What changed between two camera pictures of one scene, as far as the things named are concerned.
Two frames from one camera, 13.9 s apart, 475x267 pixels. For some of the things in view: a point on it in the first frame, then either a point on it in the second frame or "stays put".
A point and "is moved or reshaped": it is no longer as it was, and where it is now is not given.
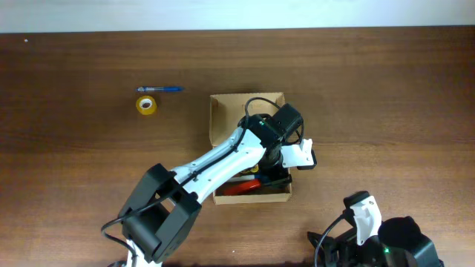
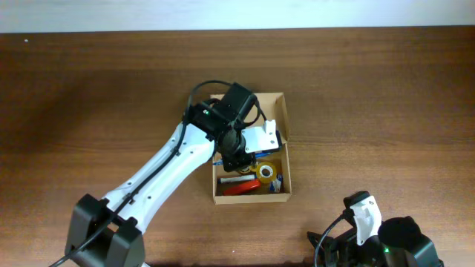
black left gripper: [277, 178] -> [237, 162]
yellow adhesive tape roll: [144, 110] is moved or reshaped
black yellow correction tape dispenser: [254, 169] stays put
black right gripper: [335, 249] stays put
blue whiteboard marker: [244, 177] stays put
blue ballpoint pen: [160, 89] is moved or reshaped
